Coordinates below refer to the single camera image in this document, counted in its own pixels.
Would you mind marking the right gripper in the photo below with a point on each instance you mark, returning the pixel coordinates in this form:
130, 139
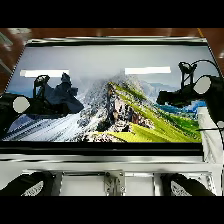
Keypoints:
173, 96

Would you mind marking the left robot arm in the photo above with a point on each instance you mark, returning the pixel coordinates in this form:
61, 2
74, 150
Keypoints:
7, 111

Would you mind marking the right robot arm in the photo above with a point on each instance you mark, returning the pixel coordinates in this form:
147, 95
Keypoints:
215, 100

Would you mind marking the white garment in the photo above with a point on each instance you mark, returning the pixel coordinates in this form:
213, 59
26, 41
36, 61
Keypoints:
210, 133

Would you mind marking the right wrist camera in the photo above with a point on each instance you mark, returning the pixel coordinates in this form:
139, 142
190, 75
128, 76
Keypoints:
186, 70

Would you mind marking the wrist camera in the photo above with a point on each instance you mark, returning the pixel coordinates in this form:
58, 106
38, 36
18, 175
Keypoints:
41, 80
186, 70

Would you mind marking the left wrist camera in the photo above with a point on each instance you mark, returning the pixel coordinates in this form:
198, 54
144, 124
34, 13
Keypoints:
41, 80

